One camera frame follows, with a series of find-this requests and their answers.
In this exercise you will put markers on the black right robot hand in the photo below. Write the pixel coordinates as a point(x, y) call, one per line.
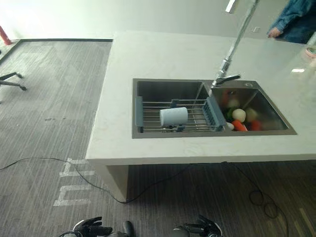
point(205, 226)

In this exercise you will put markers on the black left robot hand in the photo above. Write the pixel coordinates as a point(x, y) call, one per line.
point(90, 225)

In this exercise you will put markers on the white egg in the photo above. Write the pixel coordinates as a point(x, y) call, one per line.
point(230, 126)

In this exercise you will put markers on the orange carrot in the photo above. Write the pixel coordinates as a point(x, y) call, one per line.
point(238, 125)

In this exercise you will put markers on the light blue cup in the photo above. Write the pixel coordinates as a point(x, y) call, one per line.
point(173, 116)

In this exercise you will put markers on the green vegetable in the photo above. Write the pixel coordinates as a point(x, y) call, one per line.
point(228, 113)

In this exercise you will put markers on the white round vegetable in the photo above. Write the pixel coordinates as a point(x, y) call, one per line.
point(239, 115)

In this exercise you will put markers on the stainless steel double sink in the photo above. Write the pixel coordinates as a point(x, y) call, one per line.
point(209, 108)

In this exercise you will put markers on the white kitchen island counter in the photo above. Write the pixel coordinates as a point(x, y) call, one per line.
point(197, 98)

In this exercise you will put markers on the black office chair base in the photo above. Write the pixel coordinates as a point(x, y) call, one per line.
point(12, 79)

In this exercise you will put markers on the chrome kitchen faucet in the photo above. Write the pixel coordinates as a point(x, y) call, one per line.
point(237, 39)

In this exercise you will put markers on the pink rimmed bowl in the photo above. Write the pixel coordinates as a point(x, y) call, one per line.
point(311, 51)

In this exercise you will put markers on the person's hand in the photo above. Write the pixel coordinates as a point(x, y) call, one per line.
point(273, 32)

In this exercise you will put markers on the person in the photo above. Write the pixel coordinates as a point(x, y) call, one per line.
point(295, 18)

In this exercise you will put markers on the red post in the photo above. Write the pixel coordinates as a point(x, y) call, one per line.
point(5, 35)

